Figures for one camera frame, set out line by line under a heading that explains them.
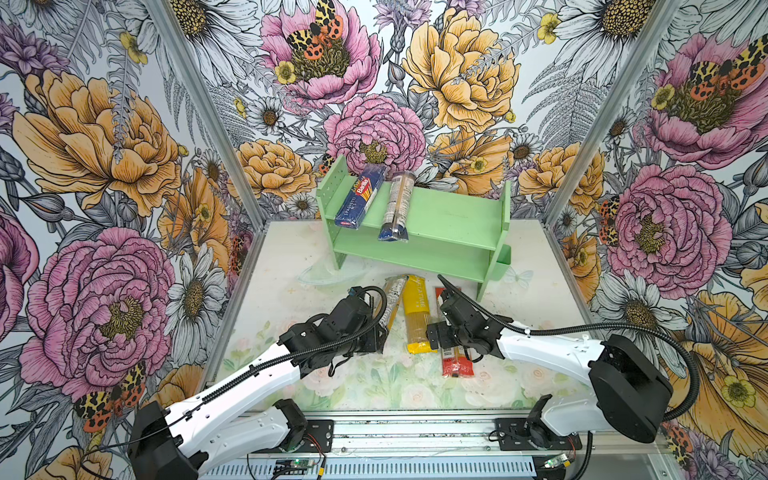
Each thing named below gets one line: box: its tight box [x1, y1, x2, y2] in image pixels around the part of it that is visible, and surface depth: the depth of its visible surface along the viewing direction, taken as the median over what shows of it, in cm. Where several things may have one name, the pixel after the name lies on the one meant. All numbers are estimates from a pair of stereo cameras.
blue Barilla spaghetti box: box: [334, 163, 388, 230], surface depth 87 cm
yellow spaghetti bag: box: [403, 275, 438, 354], surface depth 95 cm
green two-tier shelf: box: [317, 155, 511, 302], surface depth 89 cm
